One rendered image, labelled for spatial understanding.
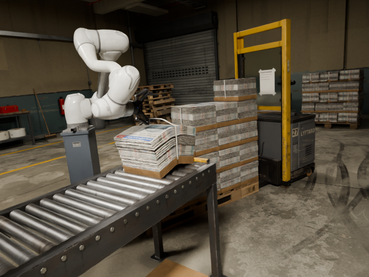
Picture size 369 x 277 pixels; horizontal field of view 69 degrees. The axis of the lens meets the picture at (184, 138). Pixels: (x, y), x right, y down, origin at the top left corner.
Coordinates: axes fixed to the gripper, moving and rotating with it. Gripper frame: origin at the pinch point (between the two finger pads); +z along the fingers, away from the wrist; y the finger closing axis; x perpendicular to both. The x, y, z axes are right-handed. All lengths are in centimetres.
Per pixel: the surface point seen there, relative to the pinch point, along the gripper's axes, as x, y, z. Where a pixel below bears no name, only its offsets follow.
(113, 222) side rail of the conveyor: 29, 41, -57
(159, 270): -11, 116, 13
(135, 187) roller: 10.2, 39.5, -27.2
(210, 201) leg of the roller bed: 27, 59, 19
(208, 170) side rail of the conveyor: 28.9, 37.0, 13.1
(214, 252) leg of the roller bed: 29, 93, 21
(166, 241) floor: -30, 115, 43
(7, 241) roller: 6, 44, -84
